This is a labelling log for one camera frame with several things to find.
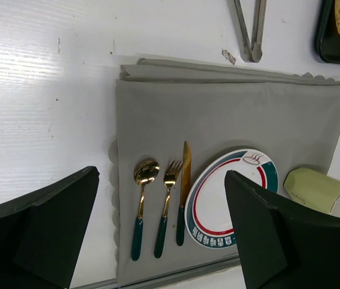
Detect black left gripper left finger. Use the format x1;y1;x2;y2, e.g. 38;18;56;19
0;166;99;288

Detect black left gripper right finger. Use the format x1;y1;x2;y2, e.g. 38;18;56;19
224;170;340;288

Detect light green cup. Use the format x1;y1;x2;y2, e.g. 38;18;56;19
283;168;340;218

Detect white plate green red rim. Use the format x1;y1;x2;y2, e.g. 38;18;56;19
185;148;279;249

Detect grey cloth placemat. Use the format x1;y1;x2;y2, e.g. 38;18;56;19
116;59;340;285

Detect metal tongs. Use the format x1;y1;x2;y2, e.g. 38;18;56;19
233;0;267;63

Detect dark green tray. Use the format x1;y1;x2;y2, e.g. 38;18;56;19
314;1;340;64

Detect gold knife green handle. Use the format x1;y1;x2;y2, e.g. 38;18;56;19
176;141;191;246

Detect gold fork green handle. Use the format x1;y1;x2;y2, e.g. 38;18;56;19
153;161;183;259

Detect gold spoon green handle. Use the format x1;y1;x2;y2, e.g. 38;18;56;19
131;159;160;261

